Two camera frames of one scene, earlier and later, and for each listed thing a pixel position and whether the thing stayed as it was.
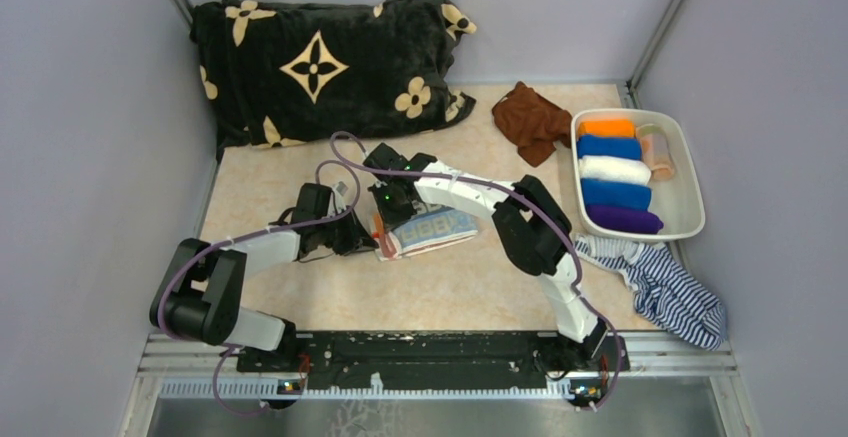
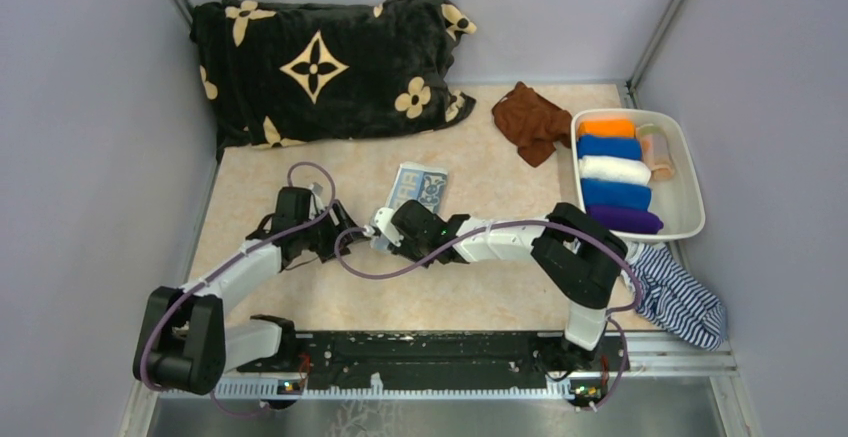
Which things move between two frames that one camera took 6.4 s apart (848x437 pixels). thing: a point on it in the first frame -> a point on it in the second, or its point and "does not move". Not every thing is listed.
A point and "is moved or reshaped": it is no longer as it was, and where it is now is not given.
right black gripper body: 391,210 -> 414,250
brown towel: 533,122 does not move
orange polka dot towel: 656,153 does not move
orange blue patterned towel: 425,234 is moved or reshaped
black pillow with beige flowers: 283,74 does not move
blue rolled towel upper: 629,148 does not move
